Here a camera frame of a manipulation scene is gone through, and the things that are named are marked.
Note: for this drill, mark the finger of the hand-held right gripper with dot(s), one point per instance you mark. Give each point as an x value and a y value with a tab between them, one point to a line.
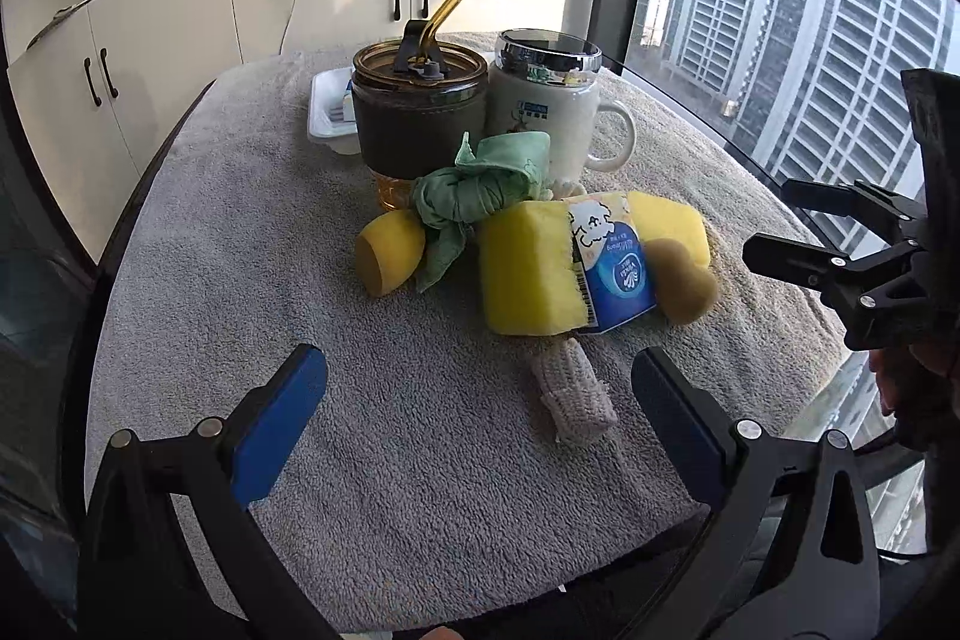
840	197
795	261

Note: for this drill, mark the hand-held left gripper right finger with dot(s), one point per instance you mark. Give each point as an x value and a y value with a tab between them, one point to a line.
675	415

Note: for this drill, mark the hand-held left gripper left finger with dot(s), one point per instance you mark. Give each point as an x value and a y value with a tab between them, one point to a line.
281	415

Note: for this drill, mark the brown egg-shaped sponge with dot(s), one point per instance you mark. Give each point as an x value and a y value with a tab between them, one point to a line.
686	291

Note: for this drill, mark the yellow block sponge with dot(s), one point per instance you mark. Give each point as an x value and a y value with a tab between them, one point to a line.
525	265
671	220

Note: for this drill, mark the blue tissue packet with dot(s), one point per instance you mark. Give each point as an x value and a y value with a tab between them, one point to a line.
615	280

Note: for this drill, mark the yellow egg-shaped sponge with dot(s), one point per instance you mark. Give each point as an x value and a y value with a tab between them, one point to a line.
390	250

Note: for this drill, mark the green cloth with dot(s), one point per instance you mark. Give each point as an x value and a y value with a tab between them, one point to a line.
465	190

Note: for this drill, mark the white plastic tray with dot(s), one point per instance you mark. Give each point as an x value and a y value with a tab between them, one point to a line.
326	115

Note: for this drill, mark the person's right hand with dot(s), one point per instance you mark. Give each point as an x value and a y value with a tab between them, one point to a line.
892	381

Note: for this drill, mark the grey terry towel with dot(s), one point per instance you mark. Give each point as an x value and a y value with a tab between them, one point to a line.
375	460

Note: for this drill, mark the high-rise buildings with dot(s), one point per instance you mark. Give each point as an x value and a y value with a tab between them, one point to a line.
810	48

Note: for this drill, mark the white mug with chrome lid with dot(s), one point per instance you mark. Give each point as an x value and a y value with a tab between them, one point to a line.
540	123

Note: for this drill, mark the white and dark packet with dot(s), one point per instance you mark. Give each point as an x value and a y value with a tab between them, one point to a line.
346	104

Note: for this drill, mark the amber glass cup with straw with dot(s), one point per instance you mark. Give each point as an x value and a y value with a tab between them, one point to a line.
420	123

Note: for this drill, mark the grey folded cloth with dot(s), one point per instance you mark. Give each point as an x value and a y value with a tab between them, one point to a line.
56	24

